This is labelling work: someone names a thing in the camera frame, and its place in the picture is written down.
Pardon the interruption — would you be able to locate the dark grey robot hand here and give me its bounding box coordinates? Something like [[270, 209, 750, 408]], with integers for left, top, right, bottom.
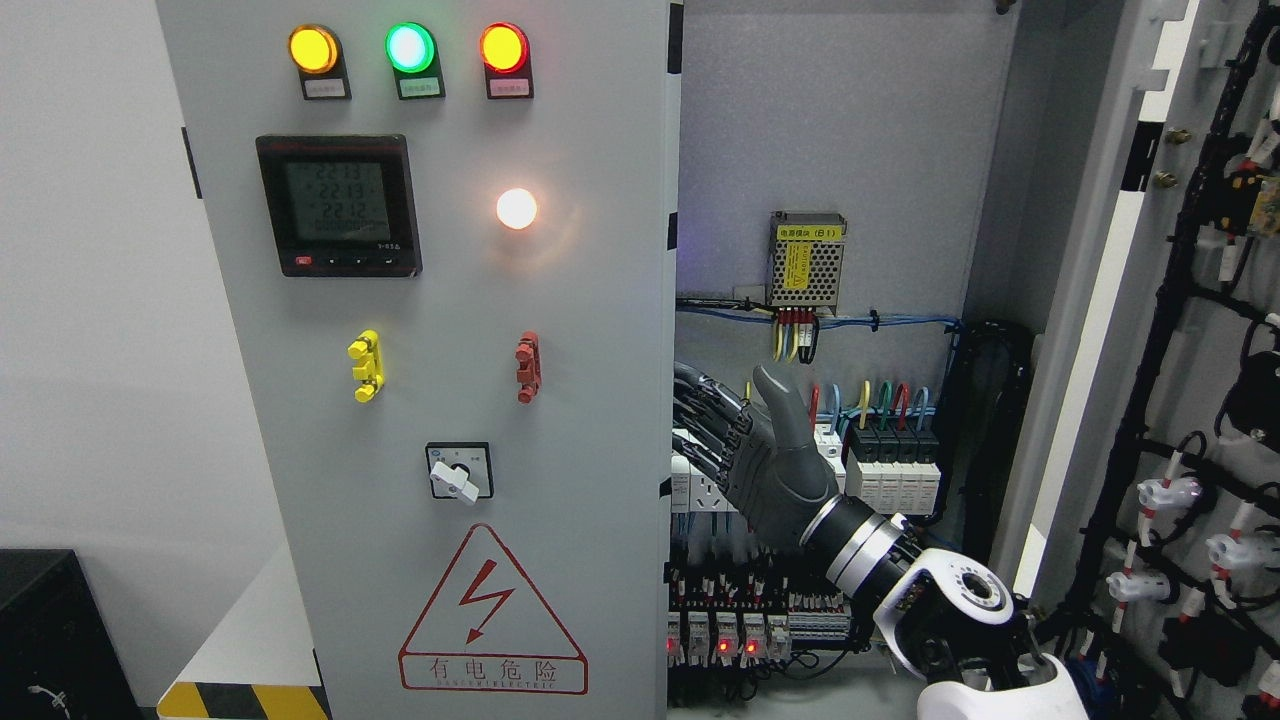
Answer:
[[671, 363, 867, 553]]

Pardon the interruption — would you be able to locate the grey cabinet door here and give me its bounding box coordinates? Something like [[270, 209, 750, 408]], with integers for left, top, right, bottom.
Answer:
[[966, 1, 1277, 719], [157, 1, 680, 719]]

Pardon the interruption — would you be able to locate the red indicator lamp left door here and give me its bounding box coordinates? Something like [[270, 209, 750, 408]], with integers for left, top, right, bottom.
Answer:
[[479, 22, 534, 100]]

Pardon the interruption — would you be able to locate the green indicator lamp left door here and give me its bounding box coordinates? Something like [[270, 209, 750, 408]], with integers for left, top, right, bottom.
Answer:
[[384, 20, 445, 100]]

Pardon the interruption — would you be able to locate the yellow indicator lamp left door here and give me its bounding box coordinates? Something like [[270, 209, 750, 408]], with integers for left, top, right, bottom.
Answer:
[[287, 24, 351, 101]]

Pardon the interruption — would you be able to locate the white socket breaker row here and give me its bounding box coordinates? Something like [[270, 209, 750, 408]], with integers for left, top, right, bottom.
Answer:
[[669, 416, 846, 512]]

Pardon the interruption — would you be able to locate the black white surge protector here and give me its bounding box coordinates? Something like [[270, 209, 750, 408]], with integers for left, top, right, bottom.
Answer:
[[844, 423, 942, 518]]

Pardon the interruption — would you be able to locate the relay and terminal row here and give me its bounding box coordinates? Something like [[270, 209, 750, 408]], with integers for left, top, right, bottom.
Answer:
[[663, 552, 870, 708]]

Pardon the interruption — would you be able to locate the perforated metal power supply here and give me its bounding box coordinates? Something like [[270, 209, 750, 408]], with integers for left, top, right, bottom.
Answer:
[[767, 211, 849, 314]]

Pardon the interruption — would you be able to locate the red test terminal block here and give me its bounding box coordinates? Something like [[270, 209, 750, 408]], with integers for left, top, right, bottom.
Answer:
[[515, 331, 541, 404]]

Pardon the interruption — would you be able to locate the grey electrical cabinet body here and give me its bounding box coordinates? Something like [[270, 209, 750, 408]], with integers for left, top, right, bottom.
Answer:
[[668, 0, 1132, 720]]

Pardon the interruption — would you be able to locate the red electric hazard warning sticker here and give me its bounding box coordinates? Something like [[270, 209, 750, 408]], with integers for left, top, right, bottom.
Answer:
[[398, 523, 589, 696]]

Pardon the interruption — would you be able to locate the white glowing indicator lamp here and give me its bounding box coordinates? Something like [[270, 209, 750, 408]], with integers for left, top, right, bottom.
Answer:
[[495, 187, 539, 231]]

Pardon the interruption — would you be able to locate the yellow test terminal block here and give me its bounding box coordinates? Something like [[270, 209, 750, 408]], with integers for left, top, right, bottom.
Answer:
[[347, 328, 385, 404]]

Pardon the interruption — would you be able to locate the black digital power meter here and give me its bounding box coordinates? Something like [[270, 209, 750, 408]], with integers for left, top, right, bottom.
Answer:
[[255, 135, 422, 278]]

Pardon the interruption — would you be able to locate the black box at left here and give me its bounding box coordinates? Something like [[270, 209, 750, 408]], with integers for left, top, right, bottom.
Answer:
[[1, 550, 142, 719]]

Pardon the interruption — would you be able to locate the black corrugated cable conduit right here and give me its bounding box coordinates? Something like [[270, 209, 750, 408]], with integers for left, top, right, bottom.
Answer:
[[945, 320, 1041, 561]]

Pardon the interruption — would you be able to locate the white rotary selector switch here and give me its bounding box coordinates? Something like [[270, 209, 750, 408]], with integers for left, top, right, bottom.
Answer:
[[424, 441, 494, 506]]

